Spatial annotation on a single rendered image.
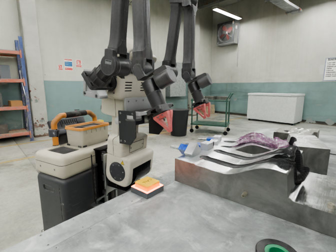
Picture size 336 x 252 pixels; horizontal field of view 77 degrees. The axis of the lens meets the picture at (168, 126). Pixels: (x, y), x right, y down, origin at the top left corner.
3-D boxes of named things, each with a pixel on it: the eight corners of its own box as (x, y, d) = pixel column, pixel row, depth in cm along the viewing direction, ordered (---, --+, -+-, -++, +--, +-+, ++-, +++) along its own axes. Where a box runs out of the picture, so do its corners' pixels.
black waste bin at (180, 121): (164, 134, 518) (164, 109, 507) (178, 131, 549) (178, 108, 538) (178, 138, 483) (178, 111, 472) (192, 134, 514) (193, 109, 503)
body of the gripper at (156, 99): (174, 106, 81) (167, 89, 81) (161, 109, 72) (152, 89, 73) (161, 113, 84) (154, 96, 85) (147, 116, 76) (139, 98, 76)
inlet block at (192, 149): (165, 148, 88) (171, 138, 91) (170, 154, 92) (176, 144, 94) (191, 154, 80) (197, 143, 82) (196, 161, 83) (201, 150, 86)
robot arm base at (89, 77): (102, 74, 97) (80, 73, 87) (112, 62, 93) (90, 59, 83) (111, 89, 96) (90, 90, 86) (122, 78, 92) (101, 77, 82)
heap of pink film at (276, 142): (231, 148, 103) (231, 132, 101) (234, 140, 119) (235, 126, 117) (292, 155, 93) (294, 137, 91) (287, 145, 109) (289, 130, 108)
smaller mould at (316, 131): (287, 137, 151) (288, 129, 149) (291, 134, 160) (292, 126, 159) (316, 141, 140) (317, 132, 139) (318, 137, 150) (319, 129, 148)
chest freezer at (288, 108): (302, 123, 682) (305, 93, 665) (293, 126, 631) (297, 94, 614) (256, 117, 793) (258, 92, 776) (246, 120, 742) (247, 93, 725)
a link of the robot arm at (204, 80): (188, 74, 121) (181, 73, 114) (205, 64, 115) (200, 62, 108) (196, 93, 121) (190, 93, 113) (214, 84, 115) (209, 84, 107)
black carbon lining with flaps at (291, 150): (196, 162, 81) (197, 138, 79) (216, 152, 93) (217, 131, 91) (303, 191, 59) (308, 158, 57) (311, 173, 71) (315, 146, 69)
